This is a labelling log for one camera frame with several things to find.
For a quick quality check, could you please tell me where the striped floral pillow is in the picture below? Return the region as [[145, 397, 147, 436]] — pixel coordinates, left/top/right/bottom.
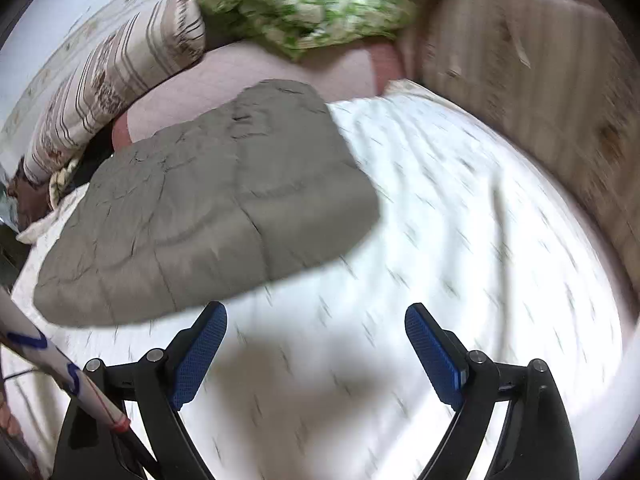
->
[[22, 0, 207, 186]]

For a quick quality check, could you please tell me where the striped floral sofa cushion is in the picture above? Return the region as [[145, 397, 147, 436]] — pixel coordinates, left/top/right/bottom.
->
[[420, 0, 640, 281]]

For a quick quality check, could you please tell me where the dark brown cloth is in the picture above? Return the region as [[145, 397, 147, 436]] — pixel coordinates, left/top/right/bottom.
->
[[7, 160, 53, 231]]

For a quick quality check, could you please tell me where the pink bed sheet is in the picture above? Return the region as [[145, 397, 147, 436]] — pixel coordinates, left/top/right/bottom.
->
[[112, 37, 401, 151]]

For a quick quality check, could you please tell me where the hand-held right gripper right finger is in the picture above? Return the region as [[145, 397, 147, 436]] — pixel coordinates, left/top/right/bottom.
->
[[405, 302, 581, 480]]

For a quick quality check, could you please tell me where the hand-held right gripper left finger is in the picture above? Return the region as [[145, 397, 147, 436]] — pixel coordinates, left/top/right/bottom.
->
[[52, 301, 228, 480]]

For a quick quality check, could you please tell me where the green patterned blanket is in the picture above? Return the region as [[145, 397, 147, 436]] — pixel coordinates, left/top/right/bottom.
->
[[187, 0, 418, 61]]

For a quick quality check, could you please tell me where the white floral quilt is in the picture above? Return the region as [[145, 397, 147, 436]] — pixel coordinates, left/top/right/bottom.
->
[[0, 80, 626, 480]]

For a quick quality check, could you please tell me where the olive hooded puffer jacket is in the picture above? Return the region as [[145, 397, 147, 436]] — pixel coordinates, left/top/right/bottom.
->
[[32, 79, 383, 328]]

